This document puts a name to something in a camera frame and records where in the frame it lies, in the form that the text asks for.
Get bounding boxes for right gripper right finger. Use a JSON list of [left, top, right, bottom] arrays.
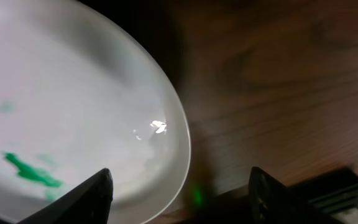
[[248, 167, 337, 224]]

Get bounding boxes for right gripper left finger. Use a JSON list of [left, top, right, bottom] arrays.
[[17, 168, 113, 224]]

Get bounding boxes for round black tray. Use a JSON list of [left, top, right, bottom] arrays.
[[80, 0, 185, 88]]

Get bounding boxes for white plate with green stain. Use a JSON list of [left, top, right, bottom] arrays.
[[0, 1, 191, 223]]

